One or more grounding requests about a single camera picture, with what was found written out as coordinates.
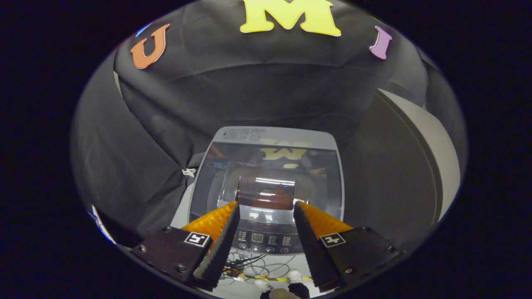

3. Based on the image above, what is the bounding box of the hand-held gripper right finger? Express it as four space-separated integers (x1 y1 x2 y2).
293 201 403 293

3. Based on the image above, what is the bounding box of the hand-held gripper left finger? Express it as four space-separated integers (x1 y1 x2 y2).
130 201 241 291

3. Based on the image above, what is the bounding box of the grey washing machine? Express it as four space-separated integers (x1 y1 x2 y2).
170 126 345 256

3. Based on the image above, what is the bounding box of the person's pale shoe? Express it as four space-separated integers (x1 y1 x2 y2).
269 288 300 299

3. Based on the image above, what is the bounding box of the white blue-edged panel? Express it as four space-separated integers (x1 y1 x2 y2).
89 205 117 245

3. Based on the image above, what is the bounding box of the black backdrop cloth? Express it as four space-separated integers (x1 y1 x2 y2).
69 0 468 250

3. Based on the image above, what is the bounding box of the grey cabinet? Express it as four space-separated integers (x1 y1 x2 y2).
341 88 462 245

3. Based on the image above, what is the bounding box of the bundle of floor cables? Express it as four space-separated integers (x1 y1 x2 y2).
222 253 312 288

